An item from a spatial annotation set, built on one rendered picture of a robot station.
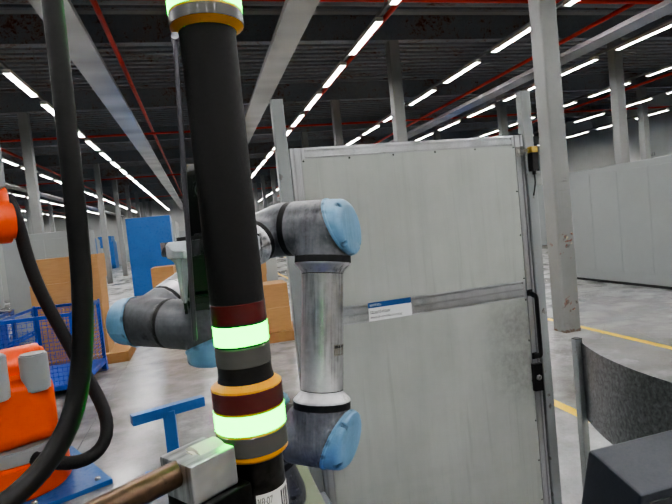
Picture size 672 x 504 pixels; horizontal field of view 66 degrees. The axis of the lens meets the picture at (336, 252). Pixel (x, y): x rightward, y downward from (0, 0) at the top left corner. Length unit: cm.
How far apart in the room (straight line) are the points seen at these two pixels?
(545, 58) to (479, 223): 506
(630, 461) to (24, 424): 383
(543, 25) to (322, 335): 669
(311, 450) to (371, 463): 139
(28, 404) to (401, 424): 271
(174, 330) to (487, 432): 204
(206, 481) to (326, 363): 75
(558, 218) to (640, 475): 625
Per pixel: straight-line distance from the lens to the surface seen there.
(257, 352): 32
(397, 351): 233
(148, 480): 30
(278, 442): 33
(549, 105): 724
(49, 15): 29
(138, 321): 83
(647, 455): 104
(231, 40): 33
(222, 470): 32
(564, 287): 723
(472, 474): 268
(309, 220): 103
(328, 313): 104
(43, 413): 429
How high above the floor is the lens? 167
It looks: 3 degrees down
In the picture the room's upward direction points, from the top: 6 degrees counter-clockwise
